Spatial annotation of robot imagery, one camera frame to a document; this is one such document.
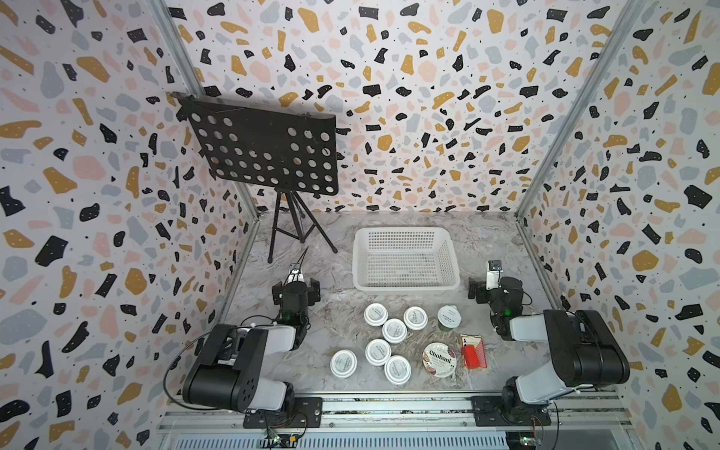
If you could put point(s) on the white plastic basket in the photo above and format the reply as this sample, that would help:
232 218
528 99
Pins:
402 260

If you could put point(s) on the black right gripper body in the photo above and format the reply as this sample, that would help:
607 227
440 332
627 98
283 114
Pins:
482 290

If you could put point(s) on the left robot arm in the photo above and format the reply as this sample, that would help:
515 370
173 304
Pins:
226 375

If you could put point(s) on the green yogurt cup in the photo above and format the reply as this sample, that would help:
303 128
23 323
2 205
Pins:
449 318

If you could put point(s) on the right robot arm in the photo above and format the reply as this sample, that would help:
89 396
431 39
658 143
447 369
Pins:
582 351

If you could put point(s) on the Chobani yogurt cup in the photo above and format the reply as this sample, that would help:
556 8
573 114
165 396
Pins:
439 360

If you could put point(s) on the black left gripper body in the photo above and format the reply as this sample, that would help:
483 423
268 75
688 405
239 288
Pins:
295 287

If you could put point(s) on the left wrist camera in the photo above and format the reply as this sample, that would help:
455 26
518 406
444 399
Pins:
295 272

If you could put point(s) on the playing card box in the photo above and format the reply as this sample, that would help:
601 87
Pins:
479 343

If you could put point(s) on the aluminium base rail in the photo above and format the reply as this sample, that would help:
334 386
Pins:
386 420

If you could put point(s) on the white lid yogurt cup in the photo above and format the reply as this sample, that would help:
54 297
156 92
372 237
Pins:
376 315
343 364
394 331
398 370
415 318
378 352

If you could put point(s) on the black perforated music stand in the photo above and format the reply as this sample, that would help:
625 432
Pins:
289 153

